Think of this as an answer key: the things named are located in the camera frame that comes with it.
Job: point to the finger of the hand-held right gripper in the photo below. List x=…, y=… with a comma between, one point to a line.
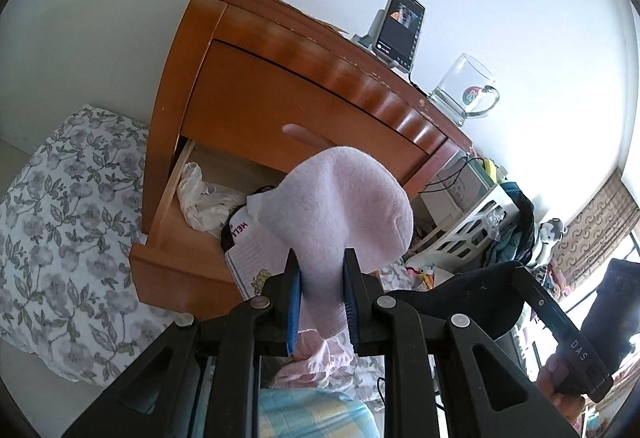
x=535, y=293

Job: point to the wooden nightstand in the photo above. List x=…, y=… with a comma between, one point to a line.
x=170, y=92

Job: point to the pink sock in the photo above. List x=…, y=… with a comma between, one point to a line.
x=350, y=208

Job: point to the white crumpled cloth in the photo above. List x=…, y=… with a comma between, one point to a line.
x=195, y=203

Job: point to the grey floral bed sheet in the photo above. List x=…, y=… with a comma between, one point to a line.
x=65, y=243

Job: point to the closed wooden drawer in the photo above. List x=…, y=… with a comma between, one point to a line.
x=250, y=102

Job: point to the black underwear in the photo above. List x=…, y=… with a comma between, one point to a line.
x=465, y=288

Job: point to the black cloth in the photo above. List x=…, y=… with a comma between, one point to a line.
x=227, y=240

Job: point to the black hanging garment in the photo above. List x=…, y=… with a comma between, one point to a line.
x=612, y=308

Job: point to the white laundry basket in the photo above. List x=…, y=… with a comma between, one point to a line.
x=450, y=243

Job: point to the black smartphone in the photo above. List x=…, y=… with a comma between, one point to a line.
x=400, y=25

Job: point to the white printed sock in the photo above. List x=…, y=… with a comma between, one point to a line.
x=250, y=258

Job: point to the colourful small cloth pile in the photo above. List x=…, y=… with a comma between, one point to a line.
x=420, y=278

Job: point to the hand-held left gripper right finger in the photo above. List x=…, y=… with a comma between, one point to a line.
x=351, y=313

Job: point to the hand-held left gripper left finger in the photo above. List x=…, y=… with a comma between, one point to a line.
x=294, y=313

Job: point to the grey plush toy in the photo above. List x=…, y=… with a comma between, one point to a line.
x=547, y=238

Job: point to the glass mug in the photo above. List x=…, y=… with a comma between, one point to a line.
x=455, y=87

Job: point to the grey phone stand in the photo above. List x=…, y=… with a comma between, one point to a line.
x=365, y=40

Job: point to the brown patterned curtain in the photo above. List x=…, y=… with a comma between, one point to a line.
x=600, y=223

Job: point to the dark clothes pile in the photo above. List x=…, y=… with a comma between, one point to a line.
x=520, y=228

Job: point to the yellow green sponge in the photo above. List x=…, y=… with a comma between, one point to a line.
x=490, y=167

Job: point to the white storage box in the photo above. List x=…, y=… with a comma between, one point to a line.
x=465, y=190

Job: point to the person's right hand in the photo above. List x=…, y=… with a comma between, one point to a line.
x=560, y=410

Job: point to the wooden drawer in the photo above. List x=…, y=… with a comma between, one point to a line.
x=175, y=263
x=250, y=102

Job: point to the light blue checked blanket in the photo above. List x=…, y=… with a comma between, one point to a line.
x=310, y=418

